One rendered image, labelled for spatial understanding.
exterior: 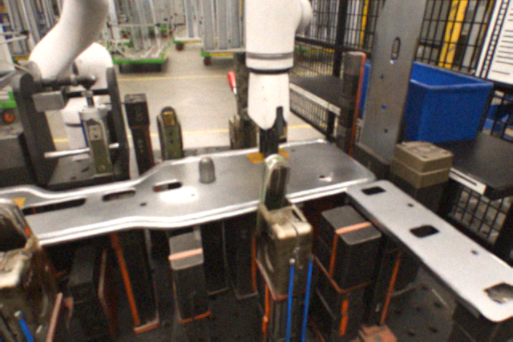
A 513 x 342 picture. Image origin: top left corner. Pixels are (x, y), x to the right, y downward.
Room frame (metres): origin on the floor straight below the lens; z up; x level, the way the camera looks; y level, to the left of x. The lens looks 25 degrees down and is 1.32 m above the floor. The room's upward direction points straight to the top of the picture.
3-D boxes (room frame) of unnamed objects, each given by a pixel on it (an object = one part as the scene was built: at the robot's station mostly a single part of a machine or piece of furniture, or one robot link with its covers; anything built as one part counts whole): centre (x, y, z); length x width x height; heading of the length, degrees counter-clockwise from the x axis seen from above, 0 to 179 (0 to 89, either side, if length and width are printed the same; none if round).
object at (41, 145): (0.65, 0.39, 0.94); 0.18 x 0.13 x 0.49; 110
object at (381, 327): (0.44, -0.24, 0.84); 0.11 x 0.06 x 0.29; 20
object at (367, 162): (0.66, -0.28, 0.85); 0.12 x 0.03 x 0.30; 20
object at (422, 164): (0.55, -0.33, 0.88); 0.08 x 0.08 x 0.36; 20
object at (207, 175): (0.54, 0.09, 1.02); 0.03 x 0.03 x 0.07
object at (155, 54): (7.22, 2.46, 0.88); 1.91 x 1.00 x 1.76; 10
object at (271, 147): (0.55, -0.03, 1.07); 0.03 x 0.03 x 0.07; 20
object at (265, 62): (0.58, -0.02, 1.22); 0.09 x 0.08 x 0.03; 20
